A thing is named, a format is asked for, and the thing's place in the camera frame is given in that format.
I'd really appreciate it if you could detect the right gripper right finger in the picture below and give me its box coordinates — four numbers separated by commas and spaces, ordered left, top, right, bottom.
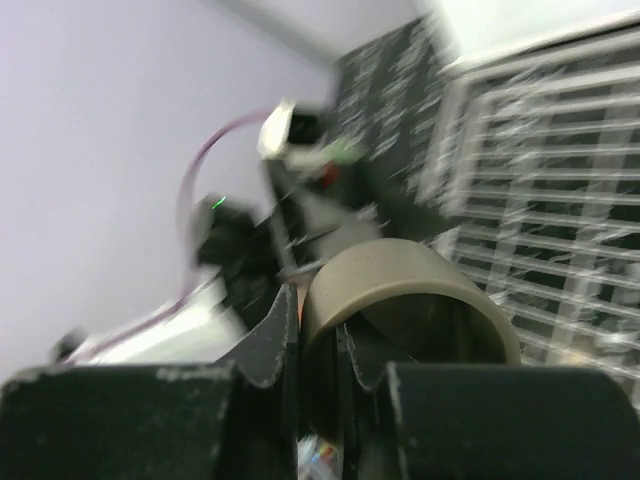
335, 322, 639, 479

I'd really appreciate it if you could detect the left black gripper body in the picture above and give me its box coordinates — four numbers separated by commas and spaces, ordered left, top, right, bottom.
259, 159, 451, 281

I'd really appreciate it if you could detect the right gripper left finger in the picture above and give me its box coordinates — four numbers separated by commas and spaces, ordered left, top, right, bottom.
1, 285, 298, 479

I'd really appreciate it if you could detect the beige ceramic mug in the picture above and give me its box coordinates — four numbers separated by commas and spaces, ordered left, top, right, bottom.
300, 238, 521, 439

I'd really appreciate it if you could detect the white wire dish rack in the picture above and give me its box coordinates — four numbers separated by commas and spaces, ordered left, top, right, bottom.
422, 27, 639, 398

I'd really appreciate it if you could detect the green plastic cup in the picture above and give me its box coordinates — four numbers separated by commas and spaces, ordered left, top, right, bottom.
321, 138, 366, 165

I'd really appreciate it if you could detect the pink plastic cup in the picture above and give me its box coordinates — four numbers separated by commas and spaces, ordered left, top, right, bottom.
320, 163, 340, 190

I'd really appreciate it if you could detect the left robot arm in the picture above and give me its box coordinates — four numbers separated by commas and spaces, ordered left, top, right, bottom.
53, 160, 452, 365

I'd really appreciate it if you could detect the black marble mat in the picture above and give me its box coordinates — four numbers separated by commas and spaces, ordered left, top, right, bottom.
328, 13, 455, 207

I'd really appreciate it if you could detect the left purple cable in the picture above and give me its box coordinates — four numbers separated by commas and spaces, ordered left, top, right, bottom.
64, 112, 271, 361

